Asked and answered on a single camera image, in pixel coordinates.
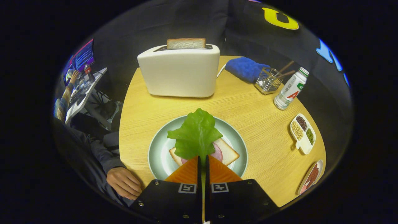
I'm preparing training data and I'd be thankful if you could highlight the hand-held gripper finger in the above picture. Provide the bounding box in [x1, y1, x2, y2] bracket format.
[129, 156, 202, 224]
[205, 155, 279, 224]

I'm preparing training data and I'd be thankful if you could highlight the green lettuce leaf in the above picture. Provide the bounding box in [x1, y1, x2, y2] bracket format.
[167, 108, 223, 190]

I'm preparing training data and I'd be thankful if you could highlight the toasted bread slice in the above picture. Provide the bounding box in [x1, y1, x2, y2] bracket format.
[166, 38, 206, 49]

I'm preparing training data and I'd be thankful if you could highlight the pink ham slice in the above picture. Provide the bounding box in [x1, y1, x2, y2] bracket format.
[180, 142, 223, 165]

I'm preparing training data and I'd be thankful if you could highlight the white bread slice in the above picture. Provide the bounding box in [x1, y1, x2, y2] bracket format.
[169, 138, 240, 167]

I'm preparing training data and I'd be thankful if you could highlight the pale green plate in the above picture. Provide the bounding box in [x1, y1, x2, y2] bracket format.
[148, 114, 248, 181]

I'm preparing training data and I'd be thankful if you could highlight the white divided dish with beans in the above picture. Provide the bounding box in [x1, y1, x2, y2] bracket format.
[290, 113, 317, 155]

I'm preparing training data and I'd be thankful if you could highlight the white round plate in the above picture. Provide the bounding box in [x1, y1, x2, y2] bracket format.
[297, 160, 324, 195]

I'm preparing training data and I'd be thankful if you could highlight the white toaster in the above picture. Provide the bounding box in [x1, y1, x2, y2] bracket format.
[137, 44, 220, 98]

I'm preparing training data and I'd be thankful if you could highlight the white drink bottle red label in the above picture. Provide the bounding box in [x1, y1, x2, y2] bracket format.
[274, 67, 310, 110]

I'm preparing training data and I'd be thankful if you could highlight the blue cloth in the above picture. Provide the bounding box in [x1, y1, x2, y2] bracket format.
[225, 57, 271, 84]

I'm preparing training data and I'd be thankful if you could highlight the white office desk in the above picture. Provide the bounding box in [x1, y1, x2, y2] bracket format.
[65, 67, 108, 125]

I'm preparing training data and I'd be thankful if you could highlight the black keyboard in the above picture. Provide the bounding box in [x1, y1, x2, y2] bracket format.
[70, 82, 90, 105]

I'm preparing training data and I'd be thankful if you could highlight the red and black device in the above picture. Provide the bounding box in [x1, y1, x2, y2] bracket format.
[84, 64, 95, 83]

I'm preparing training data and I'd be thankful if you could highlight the black backdrop cloth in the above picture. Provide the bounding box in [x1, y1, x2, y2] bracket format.
[93, 0, 353, 175]

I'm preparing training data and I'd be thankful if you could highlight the wire mesh holder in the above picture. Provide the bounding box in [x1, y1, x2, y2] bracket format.
[254, 68, 283, 95]

